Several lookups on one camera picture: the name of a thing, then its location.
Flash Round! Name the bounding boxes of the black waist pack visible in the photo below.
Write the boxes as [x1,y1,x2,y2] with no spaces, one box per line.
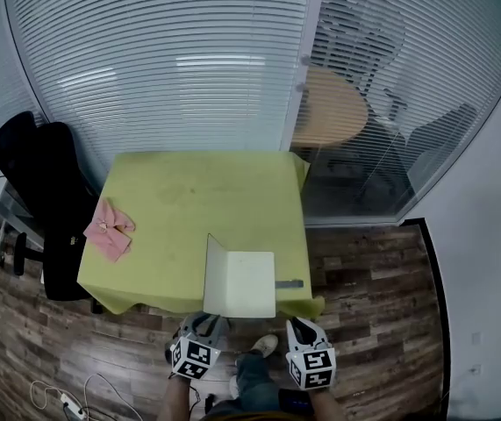
[276,388,314,417]

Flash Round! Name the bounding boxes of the dark grey notebook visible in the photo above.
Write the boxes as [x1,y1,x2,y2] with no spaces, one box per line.
[202,232,305,320]

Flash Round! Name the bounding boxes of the white power strip with cable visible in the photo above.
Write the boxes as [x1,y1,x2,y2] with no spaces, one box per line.
[29,372,116,421]

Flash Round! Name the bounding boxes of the person's leg in jeans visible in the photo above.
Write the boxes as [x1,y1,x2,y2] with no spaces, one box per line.
[233,350,283,412]

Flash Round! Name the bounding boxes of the black office chair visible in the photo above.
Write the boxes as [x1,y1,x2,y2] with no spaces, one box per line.
[0,111,104,303]

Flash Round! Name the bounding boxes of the white shoe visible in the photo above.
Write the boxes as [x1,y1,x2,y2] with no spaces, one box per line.
[249,333,280,360]

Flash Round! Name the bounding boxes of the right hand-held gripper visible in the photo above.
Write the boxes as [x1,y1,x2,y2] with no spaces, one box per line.
[285,316,338,393]

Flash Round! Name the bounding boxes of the round wooden table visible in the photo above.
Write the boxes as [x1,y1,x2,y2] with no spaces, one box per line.
[290,67,370,149]

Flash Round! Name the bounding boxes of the person's left forearm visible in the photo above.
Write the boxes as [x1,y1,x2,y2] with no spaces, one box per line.
[156,375,193,421]

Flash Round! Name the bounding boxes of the person's right forearm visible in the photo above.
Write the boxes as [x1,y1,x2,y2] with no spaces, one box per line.
[310,387,344,421]

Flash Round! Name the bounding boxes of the pink cloth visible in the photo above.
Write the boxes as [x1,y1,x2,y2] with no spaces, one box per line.
[82,196,138,264]

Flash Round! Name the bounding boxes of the dark office chair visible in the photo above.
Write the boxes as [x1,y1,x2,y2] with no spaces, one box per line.
[406,102,480,189]
[318,0,405,101]

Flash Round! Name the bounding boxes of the white venetian blinds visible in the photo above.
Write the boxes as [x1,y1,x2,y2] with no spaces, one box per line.
[288,0,501,228]
[1,0,318,167]

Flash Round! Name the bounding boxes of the yellow-green tablecloth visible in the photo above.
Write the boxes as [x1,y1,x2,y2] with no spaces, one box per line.
[75,150,326,318]

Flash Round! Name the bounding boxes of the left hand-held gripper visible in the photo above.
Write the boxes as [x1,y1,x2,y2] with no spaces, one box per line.
[168,311,231,382]

